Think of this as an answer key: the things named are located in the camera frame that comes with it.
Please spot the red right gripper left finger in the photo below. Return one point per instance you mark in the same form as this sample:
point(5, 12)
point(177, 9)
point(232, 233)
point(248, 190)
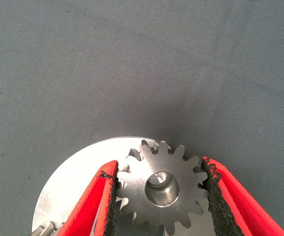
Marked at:
point(88, 206)

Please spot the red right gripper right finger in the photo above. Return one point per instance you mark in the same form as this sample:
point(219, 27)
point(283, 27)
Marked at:
point(242, 209)

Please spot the small steel gear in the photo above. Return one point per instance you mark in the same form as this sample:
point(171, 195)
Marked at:
point(47, 229)
point(137, 189)

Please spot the round metal plate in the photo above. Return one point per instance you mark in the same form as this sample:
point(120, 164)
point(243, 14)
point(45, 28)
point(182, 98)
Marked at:
point(70, 177)

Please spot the dark grey table cloth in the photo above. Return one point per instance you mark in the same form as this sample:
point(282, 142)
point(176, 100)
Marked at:
point(107, 61)

